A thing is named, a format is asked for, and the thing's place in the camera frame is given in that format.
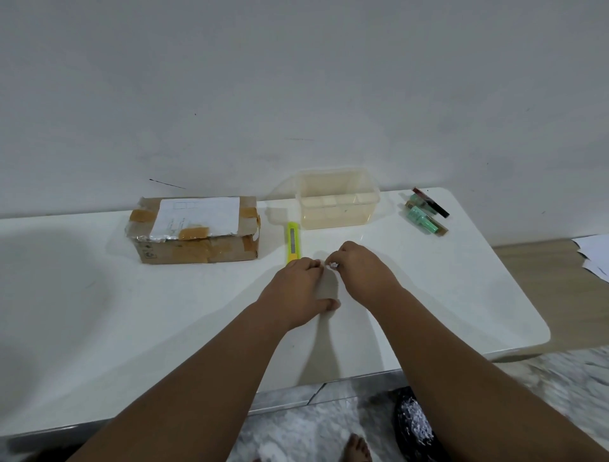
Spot white paper sheets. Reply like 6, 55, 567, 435
572, 233, 609, 284

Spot person's left hand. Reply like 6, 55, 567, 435
256, 256, 341, 332

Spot clear plastic container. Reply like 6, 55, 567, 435
268, 168, 381, 231

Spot black trash bag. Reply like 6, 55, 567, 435
392, 386, 450, 462

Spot person's foot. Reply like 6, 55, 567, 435
340, 433, 373, 462

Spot person's left forearm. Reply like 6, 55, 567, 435
69, 302, 291, 462

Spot yellow utility knife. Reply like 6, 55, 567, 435
285, 221, 302, 264

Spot person's right hand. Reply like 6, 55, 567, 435
325, 241, 403, 313

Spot green cosmetic tube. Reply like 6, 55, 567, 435
405, 205, 449, 237

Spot person's right forearm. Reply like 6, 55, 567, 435
370, 285, 609, 462

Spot black red cosmetic stick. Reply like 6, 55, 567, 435
412, 187, 450, 219

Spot taped brown cardboard box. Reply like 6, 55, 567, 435
124, 195, 261, 265

